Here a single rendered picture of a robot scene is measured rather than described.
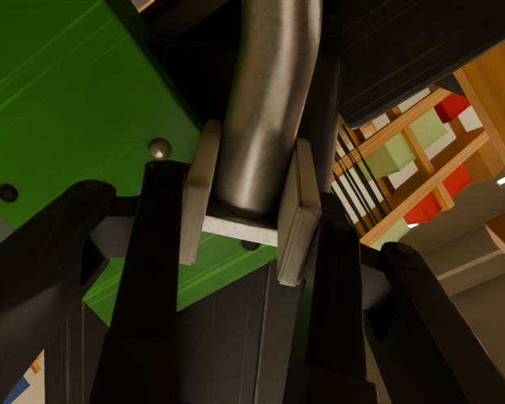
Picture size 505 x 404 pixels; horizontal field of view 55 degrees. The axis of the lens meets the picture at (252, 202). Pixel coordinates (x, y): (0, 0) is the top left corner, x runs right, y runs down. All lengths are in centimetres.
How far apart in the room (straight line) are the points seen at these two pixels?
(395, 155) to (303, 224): 329
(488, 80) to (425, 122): 274
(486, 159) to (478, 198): 544
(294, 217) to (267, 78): 6
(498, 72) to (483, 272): 684
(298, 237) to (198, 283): 12
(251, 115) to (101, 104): 8
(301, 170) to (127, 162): 10
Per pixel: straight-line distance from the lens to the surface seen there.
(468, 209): 962
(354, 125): 28
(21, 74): 25
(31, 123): 25
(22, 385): 650
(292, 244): 15
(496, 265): 776
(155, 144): 23
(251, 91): 18
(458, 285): 781
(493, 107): 101
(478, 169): 419
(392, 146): 344
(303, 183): 16
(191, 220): 15
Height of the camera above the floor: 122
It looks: 5 degrees up
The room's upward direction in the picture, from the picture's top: 148 degrees clockwise
